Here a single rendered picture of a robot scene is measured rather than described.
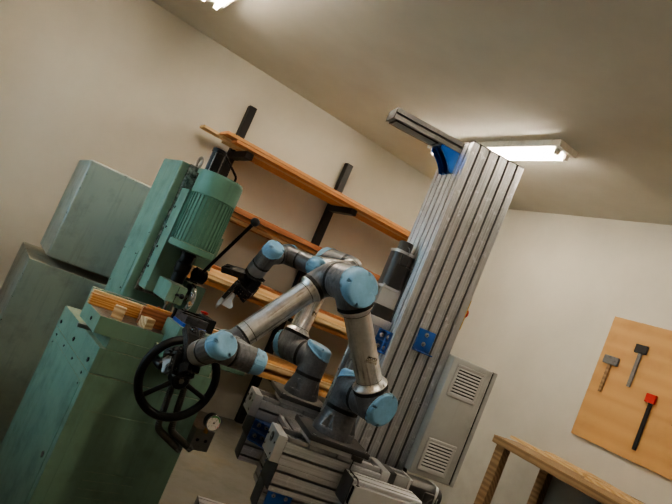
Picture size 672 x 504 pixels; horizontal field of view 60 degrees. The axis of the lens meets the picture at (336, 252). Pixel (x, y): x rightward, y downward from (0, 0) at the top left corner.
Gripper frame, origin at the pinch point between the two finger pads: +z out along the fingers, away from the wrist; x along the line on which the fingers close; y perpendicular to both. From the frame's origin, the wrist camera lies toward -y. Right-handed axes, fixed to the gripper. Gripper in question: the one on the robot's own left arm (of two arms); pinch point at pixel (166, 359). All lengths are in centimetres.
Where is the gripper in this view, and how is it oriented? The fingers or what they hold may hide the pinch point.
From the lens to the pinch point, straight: 191.2
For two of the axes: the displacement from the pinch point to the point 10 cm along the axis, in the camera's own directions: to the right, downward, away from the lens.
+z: -6.6, 3.0, 6.9
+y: -1.0, 8.7, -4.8
